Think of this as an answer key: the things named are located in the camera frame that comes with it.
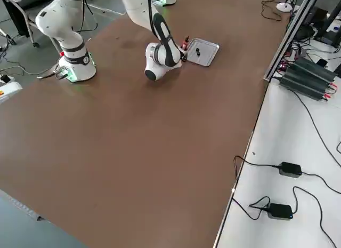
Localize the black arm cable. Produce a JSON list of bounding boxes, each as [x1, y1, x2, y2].
[[69, 0, 160, 40]]

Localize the looped black cable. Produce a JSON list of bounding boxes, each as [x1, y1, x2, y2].
[[261, 1, 283, 21]]

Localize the grey base hose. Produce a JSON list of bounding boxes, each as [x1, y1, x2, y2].
[[36, 66, 60, 80]]

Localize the white control box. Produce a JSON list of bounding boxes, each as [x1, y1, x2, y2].
[[0, 81, 23, 104]]

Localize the white round lamp base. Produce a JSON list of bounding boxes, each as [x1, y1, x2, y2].
[[275, 0, 294, 13]]

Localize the grey office chair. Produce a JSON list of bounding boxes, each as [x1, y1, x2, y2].
[[2, 0, 40, 49]]

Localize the grey metal edge bracket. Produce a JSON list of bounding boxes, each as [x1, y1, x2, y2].
[[13, 199, 45, 222]]

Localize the silver ribbed metal tray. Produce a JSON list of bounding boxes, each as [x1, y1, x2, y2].
[[183, 37, 221, 68]]

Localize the black power adapter blue light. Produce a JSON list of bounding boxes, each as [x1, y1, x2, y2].
[[267, 203, 293, 221]]

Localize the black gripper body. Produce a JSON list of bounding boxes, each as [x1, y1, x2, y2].
[[178, 45, 188, 62]]

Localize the aluminium frame post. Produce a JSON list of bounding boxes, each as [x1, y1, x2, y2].
[[263, 0, 322, 81]]

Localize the black monitor stand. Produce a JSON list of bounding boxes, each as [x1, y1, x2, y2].
[[313, 0, 341, 48]]

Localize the dark grey power supply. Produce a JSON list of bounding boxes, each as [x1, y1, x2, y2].
[[279, 68, 334, 101], [286, 57, 337, 85]]

